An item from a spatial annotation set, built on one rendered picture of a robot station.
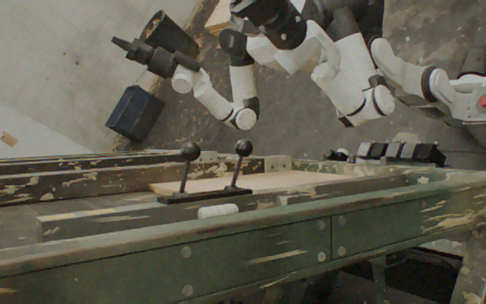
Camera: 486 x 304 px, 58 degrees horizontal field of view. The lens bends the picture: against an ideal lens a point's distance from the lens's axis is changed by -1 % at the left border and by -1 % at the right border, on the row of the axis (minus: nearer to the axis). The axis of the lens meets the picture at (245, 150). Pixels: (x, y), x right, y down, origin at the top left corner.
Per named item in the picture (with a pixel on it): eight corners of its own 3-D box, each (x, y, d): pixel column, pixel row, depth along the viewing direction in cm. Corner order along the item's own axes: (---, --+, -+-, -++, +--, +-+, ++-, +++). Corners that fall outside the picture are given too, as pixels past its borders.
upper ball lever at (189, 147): (191, 205, 88) (207, 147, 82) (174, 207, 86) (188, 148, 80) (183, 193, 91) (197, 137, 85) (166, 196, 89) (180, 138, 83)
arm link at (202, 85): (175, 62, 155) (201, 88, 161) (170, 78, 148) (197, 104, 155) (188, 53, 151) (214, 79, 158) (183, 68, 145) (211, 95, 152)
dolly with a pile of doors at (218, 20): (276, 11, 464) (248, -14, 443) (251, 53, 455) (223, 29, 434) (245, 19, 515) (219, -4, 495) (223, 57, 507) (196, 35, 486)
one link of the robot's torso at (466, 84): (459, 91, 213) (446, 76, 206) (503, 88, 196) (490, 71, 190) (447, 128, 207) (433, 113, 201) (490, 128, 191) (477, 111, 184)
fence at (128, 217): (406, 187, 125) (406, 173, 125) (43, 246, 71) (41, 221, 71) (391, 186, 130) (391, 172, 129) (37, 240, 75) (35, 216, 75)
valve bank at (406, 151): (477, 164, 148) (443, 127, 135) (465, 202, 144) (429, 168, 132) (360, 157, 189) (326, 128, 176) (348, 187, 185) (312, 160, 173)
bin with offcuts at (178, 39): (208, 38, 574) (168, 6, 540) (188, 72, 565) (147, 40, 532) (191, 41, 617) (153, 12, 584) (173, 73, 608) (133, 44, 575)
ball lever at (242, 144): (241, 198, 95) (259, 144, 89) (226, 200, 93) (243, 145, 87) (233, 187, 98) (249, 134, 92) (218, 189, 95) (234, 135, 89)
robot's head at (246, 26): (255, 10, 131) (232, 6, 127) (269, 19, 125) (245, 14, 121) (249, 30, 134) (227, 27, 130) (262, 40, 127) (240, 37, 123)
